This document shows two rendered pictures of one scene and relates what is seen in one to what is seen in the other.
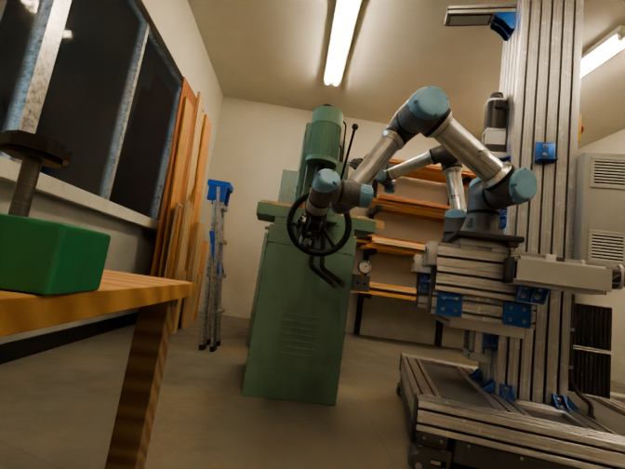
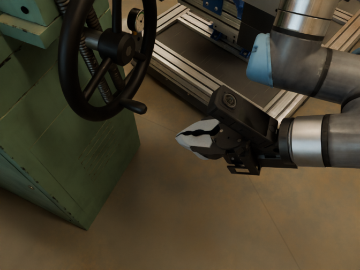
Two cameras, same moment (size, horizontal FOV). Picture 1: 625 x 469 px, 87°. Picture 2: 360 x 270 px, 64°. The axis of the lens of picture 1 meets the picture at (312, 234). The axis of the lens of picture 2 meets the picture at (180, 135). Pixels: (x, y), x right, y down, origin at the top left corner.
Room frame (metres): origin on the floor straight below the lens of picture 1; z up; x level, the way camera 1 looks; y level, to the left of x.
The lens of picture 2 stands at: (1.12, 0.28, 1.17)
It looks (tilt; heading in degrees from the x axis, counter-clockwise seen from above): 57 degrees down; 300
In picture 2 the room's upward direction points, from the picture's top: straight up
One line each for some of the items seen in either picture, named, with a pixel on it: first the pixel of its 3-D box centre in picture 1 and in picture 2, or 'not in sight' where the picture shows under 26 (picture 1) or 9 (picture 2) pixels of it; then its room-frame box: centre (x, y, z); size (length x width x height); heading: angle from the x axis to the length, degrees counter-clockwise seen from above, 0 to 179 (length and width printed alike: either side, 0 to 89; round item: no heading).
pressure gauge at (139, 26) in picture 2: (364, 268); (135, 22); (1.59, -0.27, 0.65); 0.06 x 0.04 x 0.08; 96
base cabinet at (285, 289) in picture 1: (296, 314); (28, 113); (1.89, 0.02, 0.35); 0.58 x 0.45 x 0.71; 6
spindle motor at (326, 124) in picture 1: (325, 139); not in sight; (1.77, 0.01, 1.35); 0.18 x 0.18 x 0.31
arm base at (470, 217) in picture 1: (482, 224); not in sight; (1.26, -0.65, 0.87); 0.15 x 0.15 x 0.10
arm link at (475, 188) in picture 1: (485, 195); not in sight; (1.25, -0.65, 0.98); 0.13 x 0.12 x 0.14; 10
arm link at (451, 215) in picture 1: (456, 221); not in sight; (1.75, -0.76, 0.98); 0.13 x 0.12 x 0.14; 143
